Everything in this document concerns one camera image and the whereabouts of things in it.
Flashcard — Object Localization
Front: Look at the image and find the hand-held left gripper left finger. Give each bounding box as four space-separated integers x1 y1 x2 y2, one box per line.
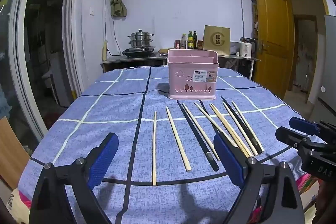
30 133 119 224

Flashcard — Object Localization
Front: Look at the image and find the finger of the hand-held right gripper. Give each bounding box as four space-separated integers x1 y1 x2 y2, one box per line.
276 126 311 147
289 117 320 135

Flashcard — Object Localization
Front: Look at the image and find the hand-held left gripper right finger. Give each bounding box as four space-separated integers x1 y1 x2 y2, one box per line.
213 132 306 224

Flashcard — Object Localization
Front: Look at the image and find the black chopstick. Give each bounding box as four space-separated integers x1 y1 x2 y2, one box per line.
199 100 221 134
176 100 219 172
220 95 264 154

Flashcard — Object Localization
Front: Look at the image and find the row of wooden chopsticks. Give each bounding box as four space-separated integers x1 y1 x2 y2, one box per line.
151 101 264 186

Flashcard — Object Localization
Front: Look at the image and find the pink plastic basket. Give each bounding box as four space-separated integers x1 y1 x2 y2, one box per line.
167 49 219 101

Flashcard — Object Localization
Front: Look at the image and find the colourful striped bag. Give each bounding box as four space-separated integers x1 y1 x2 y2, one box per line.
295 173 319 194

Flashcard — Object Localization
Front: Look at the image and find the blue checked tablecloth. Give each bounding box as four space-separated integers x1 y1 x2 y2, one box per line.
20 67 326 224

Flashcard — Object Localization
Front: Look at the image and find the brown wooden board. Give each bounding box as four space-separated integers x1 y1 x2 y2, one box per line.
0 116 30 189

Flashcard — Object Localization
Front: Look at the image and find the white electric kettle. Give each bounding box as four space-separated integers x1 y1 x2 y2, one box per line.
239 37 257 58

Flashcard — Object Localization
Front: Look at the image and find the yellow wooden door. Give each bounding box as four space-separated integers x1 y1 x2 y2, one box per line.
252 0 294 100

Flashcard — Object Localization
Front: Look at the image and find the steel counter table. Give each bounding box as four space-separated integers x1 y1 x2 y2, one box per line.
100 51 261 81

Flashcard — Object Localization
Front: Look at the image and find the black gas stove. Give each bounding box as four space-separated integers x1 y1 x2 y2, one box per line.
122 46 156 58

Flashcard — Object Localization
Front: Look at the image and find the gold square box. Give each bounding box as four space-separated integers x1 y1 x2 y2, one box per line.
202 25 231 56

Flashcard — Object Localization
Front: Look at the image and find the steel steamer pot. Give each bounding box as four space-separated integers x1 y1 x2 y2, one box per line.
127 29 154 50

